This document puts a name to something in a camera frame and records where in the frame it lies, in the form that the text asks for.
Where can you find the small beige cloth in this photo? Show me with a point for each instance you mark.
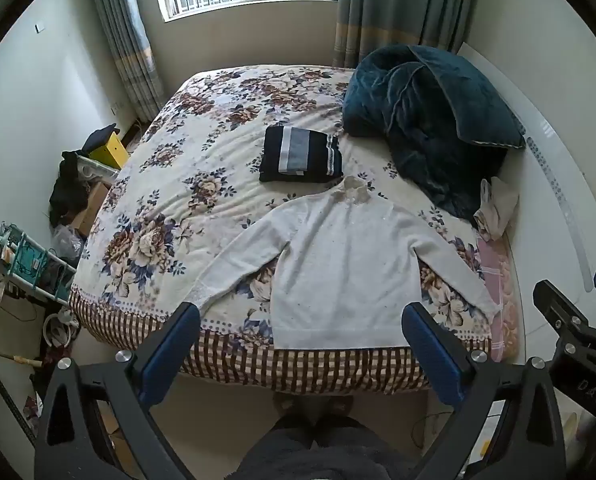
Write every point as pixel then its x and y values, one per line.
pixel 500 205

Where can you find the clear plastic bag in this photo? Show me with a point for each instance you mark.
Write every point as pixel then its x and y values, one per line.
pixel 68 244

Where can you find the white headboard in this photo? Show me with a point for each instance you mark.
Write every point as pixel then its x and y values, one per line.
pixel 538 185

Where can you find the white knit sweater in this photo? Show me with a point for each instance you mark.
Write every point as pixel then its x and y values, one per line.
pixel 338 270

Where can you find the person's slippers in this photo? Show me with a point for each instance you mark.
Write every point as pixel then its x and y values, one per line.
pixel 313 407

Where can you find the person's dark pants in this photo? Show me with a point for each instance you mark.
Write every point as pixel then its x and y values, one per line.
pixel 318 455

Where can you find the folded dark striped sweater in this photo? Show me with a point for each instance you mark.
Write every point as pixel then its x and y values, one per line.
pixel 308 155

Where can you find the yellow box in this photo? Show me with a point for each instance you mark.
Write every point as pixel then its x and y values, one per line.
pixel 110 152

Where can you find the wooden stick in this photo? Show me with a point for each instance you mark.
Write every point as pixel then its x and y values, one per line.
pixel 15 358

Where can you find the teal quilted blanket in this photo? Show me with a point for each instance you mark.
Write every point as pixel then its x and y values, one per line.
pixel 428 110

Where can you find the teal storage rack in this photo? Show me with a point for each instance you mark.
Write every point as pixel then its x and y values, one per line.
pixel 32 265

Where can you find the pink quilted mattress pad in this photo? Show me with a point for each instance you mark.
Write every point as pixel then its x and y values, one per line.
pixel 498 280

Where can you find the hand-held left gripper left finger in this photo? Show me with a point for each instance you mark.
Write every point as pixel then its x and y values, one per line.
pixel 170 350

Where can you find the black hanging garment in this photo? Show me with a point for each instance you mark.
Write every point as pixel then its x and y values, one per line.
pixel 67 190

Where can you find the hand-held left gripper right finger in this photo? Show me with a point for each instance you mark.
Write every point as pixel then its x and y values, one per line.
pixel 430 350

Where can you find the grey-blue striped curtain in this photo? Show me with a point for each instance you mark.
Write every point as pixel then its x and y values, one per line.
pixel 127 40
pixel 403 5

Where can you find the floral bed sheet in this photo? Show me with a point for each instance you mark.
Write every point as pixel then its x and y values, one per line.
pixel 177 200

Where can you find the cardboard box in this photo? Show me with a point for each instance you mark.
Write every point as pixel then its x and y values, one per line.
pixel 90 205

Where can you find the black cloth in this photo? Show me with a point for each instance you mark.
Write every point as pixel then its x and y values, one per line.
pixel 100 137

